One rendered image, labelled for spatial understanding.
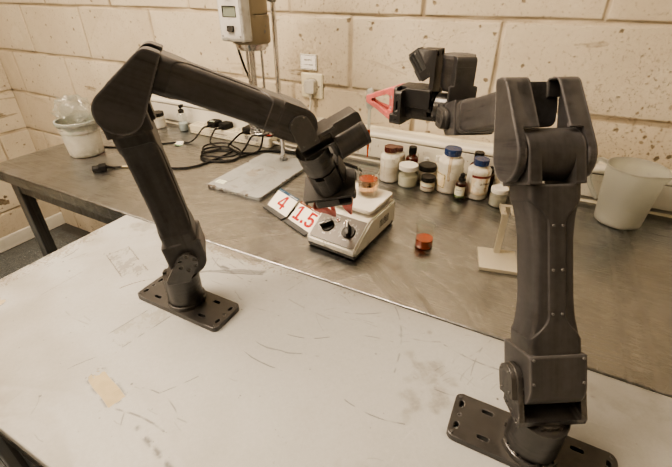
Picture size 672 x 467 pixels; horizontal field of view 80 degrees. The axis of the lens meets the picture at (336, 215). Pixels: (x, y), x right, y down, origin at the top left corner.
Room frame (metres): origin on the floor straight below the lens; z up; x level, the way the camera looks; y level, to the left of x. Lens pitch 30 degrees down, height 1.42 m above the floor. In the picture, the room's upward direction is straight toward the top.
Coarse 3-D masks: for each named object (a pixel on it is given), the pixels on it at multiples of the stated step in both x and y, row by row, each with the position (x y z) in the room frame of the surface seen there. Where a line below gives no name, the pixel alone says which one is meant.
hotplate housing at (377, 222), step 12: (384, 204) 0.84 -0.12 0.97; (348, 216) 0.79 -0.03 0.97; (360, 216) 0.78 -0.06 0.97; (372, 216) 0.78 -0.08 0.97; (384, 216) 0.82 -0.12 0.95; (312, 228) 0.78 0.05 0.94; (372, 228) 0.77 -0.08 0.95; (384, 228) 0.83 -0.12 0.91; (312, 240) 0.76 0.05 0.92; (324, 240) 0.75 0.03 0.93; (360, 240) 0.73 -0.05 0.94; (372, 240) 0.78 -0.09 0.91; (336, 252) 0.73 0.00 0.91; (348, 252) 0.71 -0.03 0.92; (360, 252) 0.73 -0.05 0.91
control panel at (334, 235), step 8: (320, 216) 0.81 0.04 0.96; (328, 216) 0.80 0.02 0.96; (336, 216) 0.80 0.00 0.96; (344, 216) 0.79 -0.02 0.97; (336, 224) 0.78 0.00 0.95; (344, 224) 0.77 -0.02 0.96; (352, 224) 0.77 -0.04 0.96; (360, 224) 0.76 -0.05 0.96; (312, 232) 0.77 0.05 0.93; (320, 232) 0.77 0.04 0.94; (328, 232) 0.76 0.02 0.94; (336, 232) 0.76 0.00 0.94; (360, 232) 0.74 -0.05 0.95; (328, 240) 0.74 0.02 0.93; (336, 240) 0.74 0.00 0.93; (344, 240) 0.73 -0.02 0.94; (352, 240) 0.73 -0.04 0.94; (352, 248) 0.71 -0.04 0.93
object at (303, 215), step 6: (300, 204) 0.90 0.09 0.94; (300, 210) 0.89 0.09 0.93; (306, 210) 0.88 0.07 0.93; (294, 216) 0.88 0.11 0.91; (300, 216) 0.87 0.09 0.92; (306, 216) 0.86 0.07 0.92; (312, 216) 0.85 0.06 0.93; (300, 222) 0.86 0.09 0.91; (306, 222) 0.85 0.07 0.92; (312, 222) 0.84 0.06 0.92
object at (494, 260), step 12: (504, 204) 0.74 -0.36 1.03; (504, 216) 0.73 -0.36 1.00; (504, 228) 0.73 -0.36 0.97; (480, 252) 0.73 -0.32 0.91; (492, 252) 0.73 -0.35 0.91; (504, 252) 0.73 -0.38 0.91; (480, 264) 0.68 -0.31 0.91; (492, 264) 0.68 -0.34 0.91; (504, 264) 0.68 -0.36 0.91; (516, 264) 0.68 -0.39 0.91
